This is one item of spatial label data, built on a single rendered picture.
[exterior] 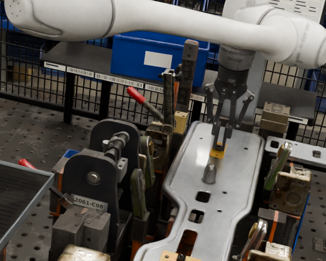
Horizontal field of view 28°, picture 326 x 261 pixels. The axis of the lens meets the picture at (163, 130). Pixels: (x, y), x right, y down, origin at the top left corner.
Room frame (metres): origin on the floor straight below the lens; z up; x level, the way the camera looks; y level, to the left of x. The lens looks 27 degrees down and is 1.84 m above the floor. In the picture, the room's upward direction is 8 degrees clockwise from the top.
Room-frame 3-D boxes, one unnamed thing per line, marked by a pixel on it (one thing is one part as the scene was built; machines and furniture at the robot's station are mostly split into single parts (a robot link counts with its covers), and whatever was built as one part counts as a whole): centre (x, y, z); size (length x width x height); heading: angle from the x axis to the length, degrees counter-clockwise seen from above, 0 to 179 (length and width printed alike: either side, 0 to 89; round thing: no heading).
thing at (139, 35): (2.00, 0.05, 1.10); 0.30 x 0.17 x 0.13; 88
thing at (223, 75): (1.52, -0.15, 1.22); 0.08 x 0.07 x 0.09; 80
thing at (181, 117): (1.62, -0.04, 0.88); 0.04 x 0.04 x 0.36; 80
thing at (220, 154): (1.53, -0.15, 1.03); 0.08 x 0.04 x 0.01; 170
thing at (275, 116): (1.77, -0.33, 0.88); 0.08 x 0.08 x 0.36; 80
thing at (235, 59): (1.52, -0.15, 1.30); 0.09 x 0.09 x 0.06
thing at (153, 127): (1.55, 0.01, 0.88); 0.07 x 0.06 x 0.35; 80
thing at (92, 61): (1.99, -0.03, 1.02); 0.90 x 0.22 x 0.03; 80
